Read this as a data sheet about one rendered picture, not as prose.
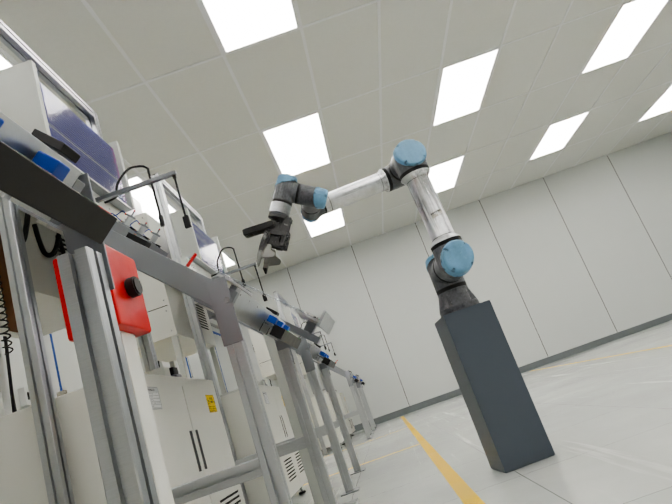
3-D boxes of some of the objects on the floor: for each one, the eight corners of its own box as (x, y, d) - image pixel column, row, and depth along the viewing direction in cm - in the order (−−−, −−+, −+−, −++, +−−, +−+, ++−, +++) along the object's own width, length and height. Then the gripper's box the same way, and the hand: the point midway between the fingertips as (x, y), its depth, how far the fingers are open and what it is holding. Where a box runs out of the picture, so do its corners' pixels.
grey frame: (343, 522, 195) (203, 76, 246) (317, 601, 120) (123, -66, 170) (195, 575, 195) (86, 117, 245) (76, 687, 120) (-47, -7, 170)
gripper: (288, 210, 190) (274, 268, 186) (296, 225, 207) (284, 278, 202) (263, 206, 191) (250, 263, 187) (273, 221, 208) (261, 274, 203)
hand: (260, 268), depth 195 cm, fingers open, 11 cm apart
